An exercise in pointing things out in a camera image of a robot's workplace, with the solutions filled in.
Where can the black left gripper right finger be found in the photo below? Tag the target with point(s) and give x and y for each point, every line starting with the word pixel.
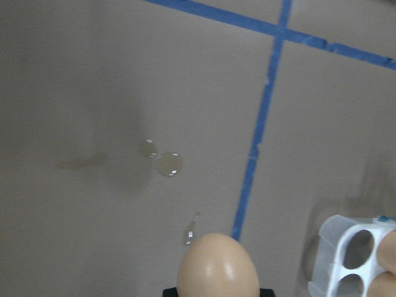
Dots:
pixel 266 292

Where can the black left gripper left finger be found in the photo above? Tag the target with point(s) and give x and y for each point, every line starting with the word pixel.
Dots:
pixel 170 292

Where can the brown egg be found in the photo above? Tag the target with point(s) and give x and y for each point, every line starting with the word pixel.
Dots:
pixel 382 286
pixel 386 253
pixel 217 265

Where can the clear plastic egg box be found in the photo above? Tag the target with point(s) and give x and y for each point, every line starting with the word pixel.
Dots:
pixel 336 234

